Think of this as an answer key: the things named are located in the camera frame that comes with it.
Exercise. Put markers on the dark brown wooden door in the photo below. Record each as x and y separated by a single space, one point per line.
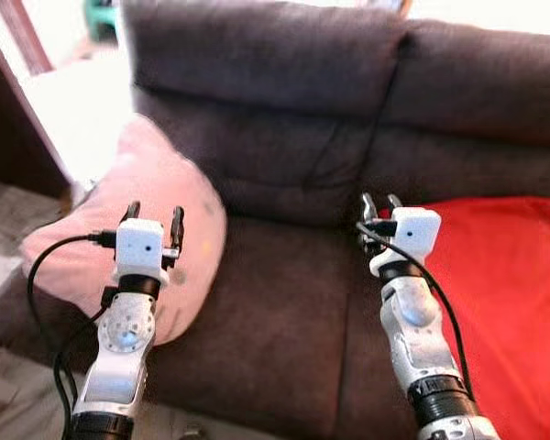
9 128

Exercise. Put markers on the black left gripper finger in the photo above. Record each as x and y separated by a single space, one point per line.
177 229
132 212

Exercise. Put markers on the green plastic chair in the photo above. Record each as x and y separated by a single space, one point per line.
101 20

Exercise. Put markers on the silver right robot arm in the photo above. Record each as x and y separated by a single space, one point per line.
422 348

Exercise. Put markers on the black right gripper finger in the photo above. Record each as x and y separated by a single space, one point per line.
394 201
370 207

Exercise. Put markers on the red pillow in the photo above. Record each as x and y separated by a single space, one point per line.
504 302

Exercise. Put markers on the brown grey suede sofa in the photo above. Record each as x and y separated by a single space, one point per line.
293 302

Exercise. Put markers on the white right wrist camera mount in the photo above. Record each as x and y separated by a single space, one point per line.
417 234

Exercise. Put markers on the pink plush pillow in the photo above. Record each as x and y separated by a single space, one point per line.
82 247

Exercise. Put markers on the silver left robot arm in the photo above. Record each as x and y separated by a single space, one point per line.
124 339

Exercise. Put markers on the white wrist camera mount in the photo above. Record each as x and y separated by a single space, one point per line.
417 234
139 243

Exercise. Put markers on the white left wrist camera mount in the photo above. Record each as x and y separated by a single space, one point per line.
139 243

